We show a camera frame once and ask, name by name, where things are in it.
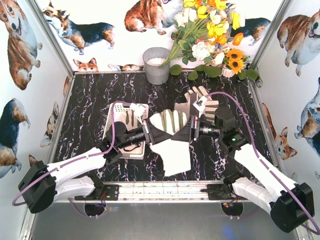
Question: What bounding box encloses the grey metal bucket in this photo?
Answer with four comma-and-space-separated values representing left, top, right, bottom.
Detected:
142, 47, 170, 85

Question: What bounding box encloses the artificial flower bouquet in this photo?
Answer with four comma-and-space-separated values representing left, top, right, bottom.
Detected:
165, 0, 267, 81

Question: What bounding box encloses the white glove green trim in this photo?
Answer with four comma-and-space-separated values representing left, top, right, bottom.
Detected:
149, 109, 191, 177

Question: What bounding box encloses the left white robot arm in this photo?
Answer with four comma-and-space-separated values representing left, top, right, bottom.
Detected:
18, 101, 172, 214

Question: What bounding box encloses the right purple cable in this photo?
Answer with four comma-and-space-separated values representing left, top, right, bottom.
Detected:
206, 91, 320, 233

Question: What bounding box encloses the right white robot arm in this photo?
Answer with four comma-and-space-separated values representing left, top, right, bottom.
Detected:
172, 93, 315, 233

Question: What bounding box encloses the white grey work glove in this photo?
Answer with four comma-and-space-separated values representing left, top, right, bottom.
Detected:
119, 110, 142, 131

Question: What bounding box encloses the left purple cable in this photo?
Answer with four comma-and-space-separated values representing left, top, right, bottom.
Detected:
11, 100, 136, 207

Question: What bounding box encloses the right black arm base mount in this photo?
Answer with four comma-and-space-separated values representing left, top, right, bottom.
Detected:
200, 172, 246, 201

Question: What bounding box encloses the small white sunflower pot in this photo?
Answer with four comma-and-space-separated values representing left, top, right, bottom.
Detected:
221, 66, 236, 78

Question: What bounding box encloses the purple cable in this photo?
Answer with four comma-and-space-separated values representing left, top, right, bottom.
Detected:
206, 91, 320, 233
11, 100, 136, 207

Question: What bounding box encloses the aluminium front rail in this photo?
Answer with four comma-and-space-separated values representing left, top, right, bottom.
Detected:
28, 181, 301, 204

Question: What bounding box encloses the white perforated storage basket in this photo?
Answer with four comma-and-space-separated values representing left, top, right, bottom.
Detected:
103, 102, 149, 160

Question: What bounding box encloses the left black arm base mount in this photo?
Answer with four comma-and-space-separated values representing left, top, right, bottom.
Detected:
74, 178, 120, 201

